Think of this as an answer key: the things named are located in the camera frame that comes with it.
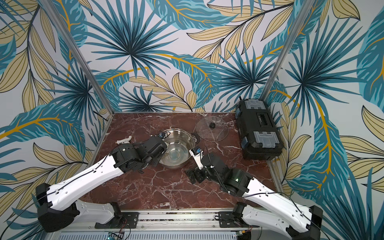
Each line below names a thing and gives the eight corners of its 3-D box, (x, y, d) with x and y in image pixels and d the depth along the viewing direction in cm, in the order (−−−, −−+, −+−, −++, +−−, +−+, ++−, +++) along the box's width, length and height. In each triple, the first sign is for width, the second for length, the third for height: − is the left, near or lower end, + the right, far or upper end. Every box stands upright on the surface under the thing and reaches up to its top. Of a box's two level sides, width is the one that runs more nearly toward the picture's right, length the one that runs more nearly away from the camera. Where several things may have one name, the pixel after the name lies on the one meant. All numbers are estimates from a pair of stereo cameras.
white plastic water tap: (117, 147, 102) (116, 145, 100) (116, 142, 104) (115, 140, 102) (133, 141, 105) (132, 139, 103) (131, 137, 107) (130, 135, 105)
